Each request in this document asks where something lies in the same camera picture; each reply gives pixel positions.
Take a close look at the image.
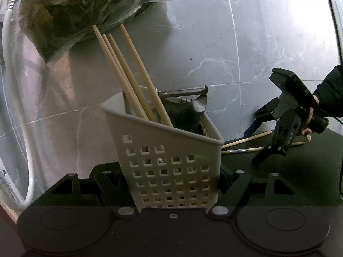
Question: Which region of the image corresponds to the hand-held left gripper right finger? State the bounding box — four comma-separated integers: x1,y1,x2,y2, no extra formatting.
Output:
210,165,314,218

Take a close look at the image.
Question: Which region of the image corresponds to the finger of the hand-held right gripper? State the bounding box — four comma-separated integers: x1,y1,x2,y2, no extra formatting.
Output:
251,142,279,166
243,97,280,137

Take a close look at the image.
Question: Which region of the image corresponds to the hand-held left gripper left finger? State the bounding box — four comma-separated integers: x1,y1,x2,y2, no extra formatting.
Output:
32,163,140,218

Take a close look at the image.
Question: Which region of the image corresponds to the wooden chopstick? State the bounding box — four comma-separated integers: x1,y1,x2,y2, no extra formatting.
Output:
92,25,149,120
221,131,273,149
102,34,153,121
108,33,158,122
221,141,306,155
120,24,175,128

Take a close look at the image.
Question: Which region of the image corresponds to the white perforated utensil basket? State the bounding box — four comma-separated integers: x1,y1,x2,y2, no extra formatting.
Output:
100,85,225,210

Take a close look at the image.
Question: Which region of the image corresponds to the metal peeler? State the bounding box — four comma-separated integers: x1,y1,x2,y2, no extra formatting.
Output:
158,85,209,136

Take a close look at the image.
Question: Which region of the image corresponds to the person's right hand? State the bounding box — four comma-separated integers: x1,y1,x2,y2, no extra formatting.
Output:
301,94,321,143

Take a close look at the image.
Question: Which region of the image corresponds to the plastic bag of dried greens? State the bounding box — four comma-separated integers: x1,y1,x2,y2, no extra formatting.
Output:
17,0,179,64

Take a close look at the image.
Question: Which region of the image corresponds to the white flexible hose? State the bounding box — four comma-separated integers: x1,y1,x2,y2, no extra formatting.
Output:
0,0,36,211

